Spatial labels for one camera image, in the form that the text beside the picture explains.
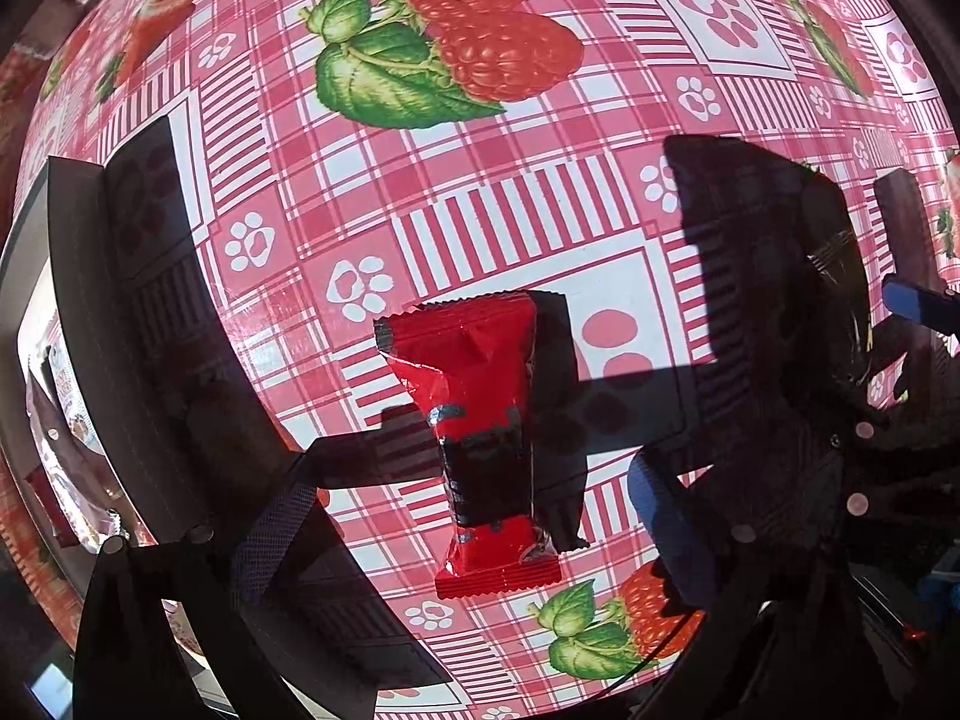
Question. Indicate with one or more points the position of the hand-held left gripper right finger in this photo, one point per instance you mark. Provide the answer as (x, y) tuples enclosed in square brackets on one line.
[(667, 517)]

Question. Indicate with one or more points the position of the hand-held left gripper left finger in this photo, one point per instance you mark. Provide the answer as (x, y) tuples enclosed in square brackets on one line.
[(270, 536)]

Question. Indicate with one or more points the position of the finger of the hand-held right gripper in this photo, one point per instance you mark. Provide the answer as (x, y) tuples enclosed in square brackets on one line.
[(911, 300), (892, 427)]

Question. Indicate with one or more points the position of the red snack packet black label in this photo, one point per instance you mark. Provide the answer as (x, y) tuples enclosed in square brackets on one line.
[(480, 450)]

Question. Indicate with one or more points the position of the red square snack packet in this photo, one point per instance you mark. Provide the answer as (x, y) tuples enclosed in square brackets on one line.
[(41, 487)]

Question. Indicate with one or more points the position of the pink white snack packet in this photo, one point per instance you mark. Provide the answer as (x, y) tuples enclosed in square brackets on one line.
[(71, 401)]

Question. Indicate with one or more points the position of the strawberry print tablecloth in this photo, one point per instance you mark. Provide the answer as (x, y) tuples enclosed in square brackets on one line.
[(525, 187)]

